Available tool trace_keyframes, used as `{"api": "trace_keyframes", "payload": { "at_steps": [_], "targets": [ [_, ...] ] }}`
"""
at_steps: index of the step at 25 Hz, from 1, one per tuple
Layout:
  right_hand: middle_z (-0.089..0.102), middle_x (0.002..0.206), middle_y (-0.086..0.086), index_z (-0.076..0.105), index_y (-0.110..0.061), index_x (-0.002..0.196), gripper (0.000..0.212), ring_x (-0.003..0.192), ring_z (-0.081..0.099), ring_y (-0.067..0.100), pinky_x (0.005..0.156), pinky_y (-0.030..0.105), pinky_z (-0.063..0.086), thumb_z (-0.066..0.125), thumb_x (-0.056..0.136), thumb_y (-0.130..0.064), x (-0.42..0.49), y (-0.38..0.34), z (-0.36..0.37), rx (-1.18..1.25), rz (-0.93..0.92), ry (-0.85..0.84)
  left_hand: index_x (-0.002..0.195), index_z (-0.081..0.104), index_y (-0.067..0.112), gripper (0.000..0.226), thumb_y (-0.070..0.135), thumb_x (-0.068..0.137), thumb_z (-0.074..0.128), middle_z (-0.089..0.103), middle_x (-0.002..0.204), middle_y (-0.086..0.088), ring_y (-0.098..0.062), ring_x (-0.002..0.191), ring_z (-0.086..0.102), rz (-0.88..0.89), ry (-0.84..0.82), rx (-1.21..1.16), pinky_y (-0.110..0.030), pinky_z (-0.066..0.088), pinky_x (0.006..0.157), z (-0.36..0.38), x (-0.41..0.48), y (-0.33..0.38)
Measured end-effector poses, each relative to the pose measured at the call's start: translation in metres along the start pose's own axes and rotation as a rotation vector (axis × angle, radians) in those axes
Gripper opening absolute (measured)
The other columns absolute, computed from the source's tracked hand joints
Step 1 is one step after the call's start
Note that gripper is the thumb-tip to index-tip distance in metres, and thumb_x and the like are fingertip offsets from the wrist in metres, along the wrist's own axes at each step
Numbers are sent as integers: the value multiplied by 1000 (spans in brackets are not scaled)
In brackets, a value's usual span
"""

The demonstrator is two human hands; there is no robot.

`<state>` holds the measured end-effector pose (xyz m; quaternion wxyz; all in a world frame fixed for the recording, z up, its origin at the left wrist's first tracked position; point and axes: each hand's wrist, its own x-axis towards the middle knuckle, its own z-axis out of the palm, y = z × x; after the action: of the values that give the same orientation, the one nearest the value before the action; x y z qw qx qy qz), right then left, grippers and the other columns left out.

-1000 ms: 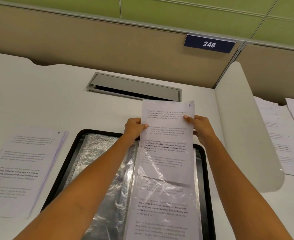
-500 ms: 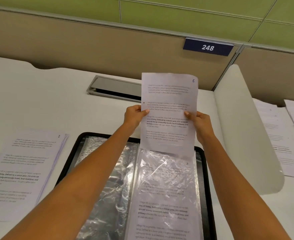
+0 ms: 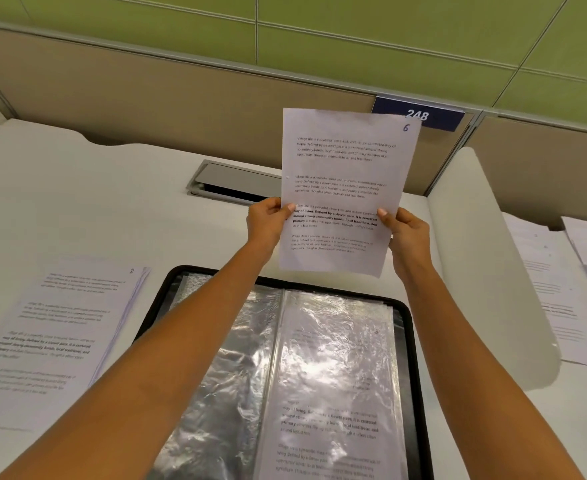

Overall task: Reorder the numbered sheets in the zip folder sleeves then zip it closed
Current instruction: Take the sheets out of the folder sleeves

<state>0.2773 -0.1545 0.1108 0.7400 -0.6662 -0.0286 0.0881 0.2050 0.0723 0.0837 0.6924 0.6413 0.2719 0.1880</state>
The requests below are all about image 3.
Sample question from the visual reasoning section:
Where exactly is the person's left hand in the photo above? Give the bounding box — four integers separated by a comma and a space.
246, 197, 297, 256

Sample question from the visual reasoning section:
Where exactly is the person's right hand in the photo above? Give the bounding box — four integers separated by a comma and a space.
377, 207, 435, 282

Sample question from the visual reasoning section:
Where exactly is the person's right forearm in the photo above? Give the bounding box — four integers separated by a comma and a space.
403, 263, 587, 480

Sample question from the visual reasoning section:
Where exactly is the person's left forearm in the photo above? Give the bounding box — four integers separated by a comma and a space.
0, 243, 270, 480

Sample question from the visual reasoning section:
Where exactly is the blue desk number sign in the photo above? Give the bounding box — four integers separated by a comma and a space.
372, 96, 466, 133

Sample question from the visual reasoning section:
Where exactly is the white curved desk divider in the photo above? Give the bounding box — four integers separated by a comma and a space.
426, 147, 562, 393

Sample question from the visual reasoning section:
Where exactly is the beige cubicle partition panel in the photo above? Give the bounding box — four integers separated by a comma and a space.
457, 111, 587, 231
0, 25, 476, 196

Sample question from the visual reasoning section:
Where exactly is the black display book folder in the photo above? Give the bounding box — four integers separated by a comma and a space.
132, 265, 434, 480

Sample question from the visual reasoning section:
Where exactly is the printed sheet in plastic sleeve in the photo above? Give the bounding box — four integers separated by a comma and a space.
254, 290, 397, 480

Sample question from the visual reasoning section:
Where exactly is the stack of printed paper sheets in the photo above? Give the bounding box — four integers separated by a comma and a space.
0, 256, 152, 432

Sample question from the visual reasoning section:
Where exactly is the grey desk cable cover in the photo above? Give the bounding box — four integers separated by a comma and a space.
186, 160, 283, 205

